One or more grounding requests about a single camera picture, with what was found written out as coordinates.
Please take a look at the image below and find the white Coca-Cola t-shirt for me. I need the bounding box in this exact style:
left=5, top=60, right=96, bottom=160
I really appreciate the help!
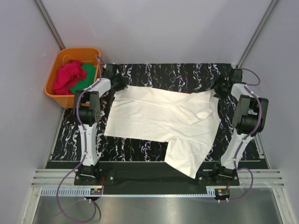
left=104, top=86, right=221, bottom=179

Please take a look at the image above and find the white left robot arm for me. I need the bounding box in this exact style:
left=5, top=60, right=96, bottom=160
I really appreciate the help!
left=73, top=64, right=127, bottom=167

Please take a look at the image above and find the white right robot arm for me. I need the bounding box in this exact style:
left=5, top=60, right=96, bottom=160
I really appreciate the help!
left=211, top=68, right=269, bottom=185

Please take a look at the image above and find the black marbled table mat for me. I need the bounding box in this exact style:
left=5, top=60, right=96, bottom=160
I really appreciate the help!
left=48, top=62, right=262, bottom=162

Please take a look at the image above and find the green t-shirt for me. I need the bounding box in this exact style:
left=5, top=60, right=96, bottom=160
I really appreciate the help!
left=69, top=63, right=96, bottom=94

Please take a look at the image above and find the orange plastic basket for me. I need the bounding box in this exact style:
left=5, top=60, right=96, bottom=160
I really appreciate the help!
left=44, top=47, right=102, bottom=109

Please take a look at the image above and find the red t-shirt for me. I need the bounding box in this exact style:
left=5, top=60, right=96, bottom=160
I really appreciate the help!
left=52, top=60, right=86, bottom=95

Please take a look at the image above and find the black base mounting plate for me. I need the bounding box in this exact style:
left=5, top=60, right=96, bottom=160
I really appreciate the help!
left=74, top=161, right=240, bottom=187

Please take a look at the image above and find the right electronics board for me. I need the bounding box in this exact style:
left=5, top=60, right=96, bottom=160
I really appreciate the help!
left=215, top=189, right=230, bottom=200

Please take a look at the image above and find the electronics board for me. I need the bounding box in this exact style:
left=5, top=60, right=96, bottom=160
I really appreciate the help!
left=215, top=189, right=230, bottom=200
left=90, top=188, right=103, bottom=195

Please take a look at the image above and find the left electronics board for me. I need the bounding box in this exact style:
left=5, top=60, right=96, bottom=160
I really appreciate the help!
left=90, top=188, right=103, bottom=195

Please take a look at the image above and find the white slotted cable duct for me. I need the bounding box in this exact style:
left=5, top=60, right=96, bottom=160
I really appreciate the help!
left=41, top=187, right=215, bottom=198

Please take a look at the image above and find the aluminium frame rail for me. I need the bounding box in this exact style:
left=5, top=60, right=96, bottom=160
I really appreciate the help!
left=31, top=169, right=285, bottom=188

